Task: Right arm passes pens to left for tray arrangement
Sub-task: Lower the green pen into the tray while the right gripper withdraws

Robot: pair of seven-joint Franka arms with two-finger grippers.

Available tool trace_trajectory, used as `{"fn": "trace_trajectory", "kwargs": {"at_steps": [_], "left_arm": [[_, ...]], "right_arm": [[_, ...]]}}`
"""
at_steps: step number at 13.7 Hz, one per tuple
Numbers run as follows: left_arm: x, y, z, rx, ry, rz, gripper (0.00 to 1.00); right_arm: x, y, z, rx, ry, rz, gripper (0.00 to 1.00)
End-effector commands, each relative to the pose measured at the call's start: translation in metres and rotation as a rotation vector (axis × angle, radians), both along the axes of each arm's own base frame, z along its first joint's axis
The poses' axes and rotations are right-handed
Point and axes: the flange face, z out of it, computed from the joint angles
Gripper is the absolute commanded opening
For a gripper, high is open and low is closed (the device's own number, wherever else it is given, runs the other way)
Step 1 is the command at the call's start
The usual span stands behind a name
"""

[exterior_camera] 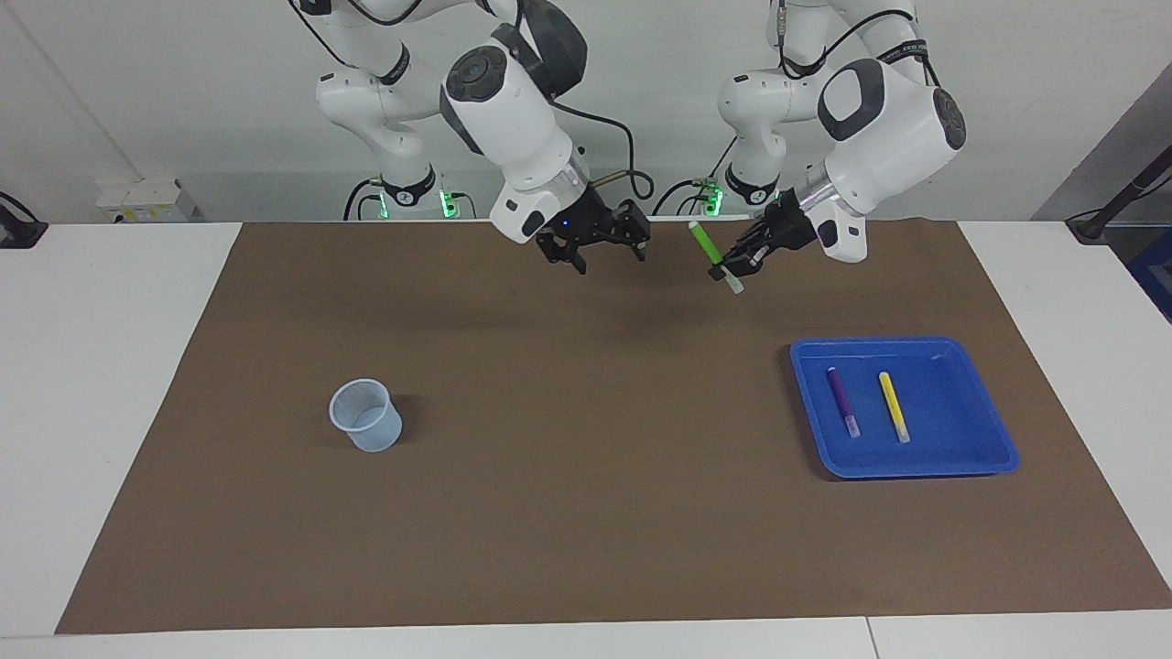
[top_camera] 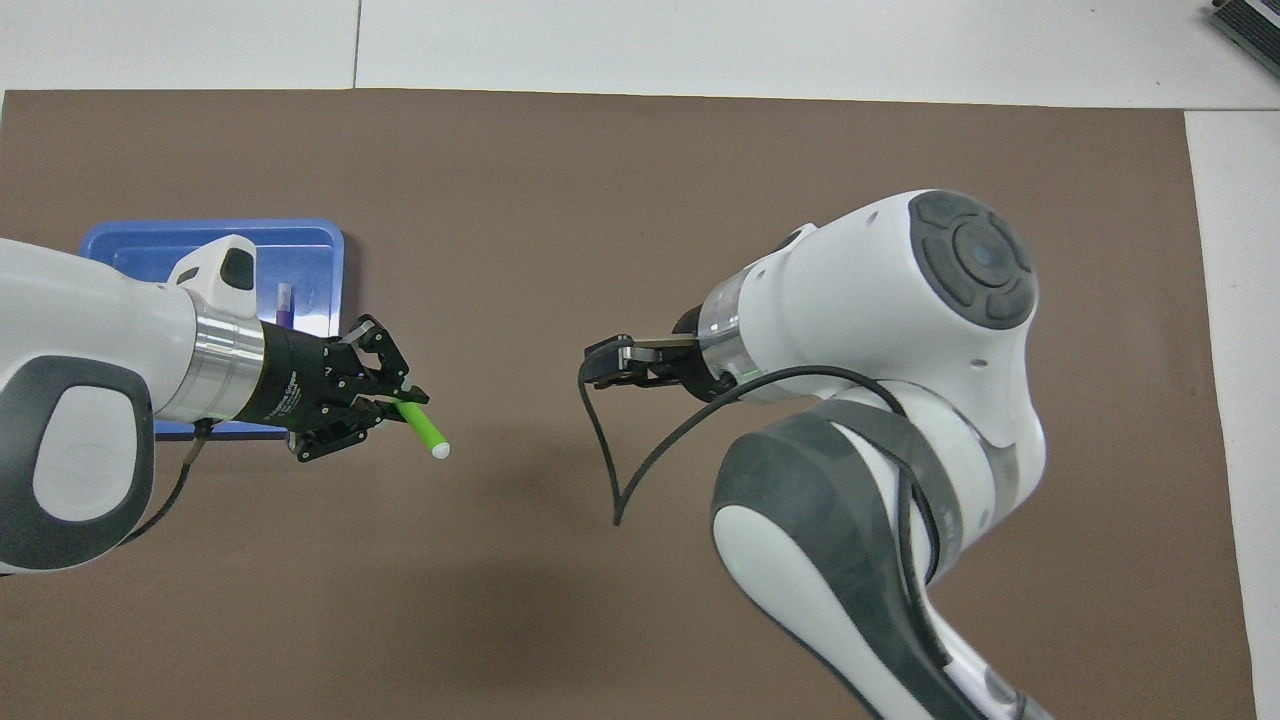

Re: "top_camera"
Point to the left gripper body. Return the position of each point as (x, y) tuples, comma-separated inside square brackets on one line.
[(295, 380)]

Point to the purple pen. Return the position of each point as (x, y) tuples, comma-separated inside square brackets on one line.
[(285, 310)]

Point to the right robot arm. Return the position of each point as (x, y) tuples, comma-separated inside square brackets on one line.
[(860, 290)]

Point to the blue plastic tray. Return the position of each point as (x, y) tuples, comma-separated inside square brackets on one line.
[(300, 260)]

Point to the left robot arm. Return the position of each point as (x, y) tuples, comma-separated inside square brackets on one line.
[(90, 310)]

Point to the green pen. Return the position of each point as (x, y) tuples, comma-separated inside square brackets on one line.
[(425, 432)]

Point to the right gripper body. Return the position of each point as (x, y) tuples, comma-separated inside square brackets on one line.
[(695, 378)]

